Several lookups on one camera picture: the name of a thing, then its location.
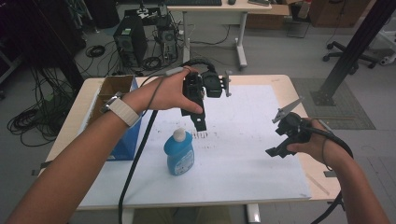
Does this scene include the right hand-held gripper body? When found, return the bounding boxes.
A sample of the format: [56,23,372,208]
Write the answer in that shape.
[271,96,313,145]

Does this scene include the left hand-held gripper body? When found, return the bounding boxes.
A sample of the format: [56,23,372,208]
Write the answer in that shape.
[181,70,233,108]

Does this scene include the blue dish soap bottle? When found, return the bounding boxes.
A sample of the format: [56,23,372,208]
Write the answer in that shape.
[163,127,196,177]

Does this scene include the blue cardboard box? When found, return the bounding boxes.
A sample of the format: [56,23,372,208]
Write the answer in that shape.
[78,74,143,162]

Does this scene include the person's right hand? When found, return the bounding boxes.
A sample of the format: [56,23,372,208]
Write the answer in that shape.
[285,117,341,166]

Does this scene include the person's left hand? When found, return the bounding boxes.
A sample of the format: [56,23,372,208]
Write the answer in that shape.
[122,66,205,116]

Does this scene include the white foam mat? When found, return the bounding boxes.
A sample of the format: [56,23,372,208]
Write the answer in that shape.
[78,84,313,209]

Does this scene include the grey floor mat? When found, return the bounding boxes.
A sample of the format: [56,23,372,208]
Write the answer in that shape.
[290,77,376,131]

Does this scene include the open computer case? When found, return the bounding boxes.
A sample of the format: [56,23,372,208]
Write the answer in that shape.
[156,25,179,64]

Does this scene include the white legged desk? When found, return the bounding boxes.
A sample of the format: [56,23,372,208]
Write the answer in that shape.
[165,0,274,71]

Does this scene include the white table leg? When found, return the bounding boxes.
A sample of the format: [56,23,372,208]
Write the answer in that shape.
[246,203,262,224]
[120,207,135,224]

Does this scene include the beige band wristwatch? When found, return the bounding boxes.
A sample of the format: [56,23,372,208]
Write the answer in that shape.
[99,91,142,129]

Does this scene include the black keyboard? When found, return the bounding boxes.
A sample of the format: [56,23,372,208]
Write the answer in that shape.
[163,0,223,7]

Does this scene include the brown cardboard box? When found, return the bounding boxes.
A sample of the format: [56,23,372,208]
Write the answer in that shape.
[245,3,292,31]

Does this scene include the black office chair base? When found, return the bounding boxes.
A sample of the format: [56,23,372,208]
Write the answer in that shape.
[322,40,380,70]

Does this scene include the black computer tower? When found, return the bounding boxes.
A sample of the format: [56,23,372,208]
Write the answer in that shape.
[112,14,149,69]

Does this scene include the wooden cabinet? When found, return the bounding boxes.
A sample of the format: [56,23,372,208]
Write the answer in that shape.
[307,0,372,28]

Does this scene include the black curtain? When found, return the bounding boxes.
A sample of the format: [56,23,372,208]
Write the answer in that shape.
[0,0,88,94]

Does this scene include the thin grey cable with plug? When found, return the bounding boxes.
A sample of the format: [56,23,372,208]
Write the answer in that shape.
[141,66,185,118]

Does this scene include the thick black right gripper cable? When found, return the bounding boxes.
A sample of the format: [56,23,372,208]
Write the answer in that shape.
[306,125,355,224]

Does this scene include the thick black gripper cable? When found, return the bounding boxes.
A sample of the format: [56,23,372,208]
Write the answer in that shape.
[306,125,355,224]
[117,58,219,224]

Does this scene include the thick black left gripper cable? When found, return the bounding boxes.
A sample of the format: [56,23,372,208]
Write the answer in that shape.
[117,58,219,224]

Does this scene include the black metal post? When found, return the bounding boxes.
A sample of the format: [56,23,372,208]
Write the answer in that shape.
[310,0,396,107]

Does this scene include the black wire rack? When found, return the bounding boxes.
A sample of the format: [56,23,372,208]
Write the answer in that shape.
[286,11,313,39]

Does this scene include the coiled black cable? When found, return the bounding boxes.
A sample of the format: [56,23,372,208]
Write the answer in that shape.
[85,44,106,59]

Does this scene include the bundle of black floor cables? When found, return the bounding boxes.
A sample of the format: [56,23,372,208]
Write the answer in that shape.
[7,66,80,147]

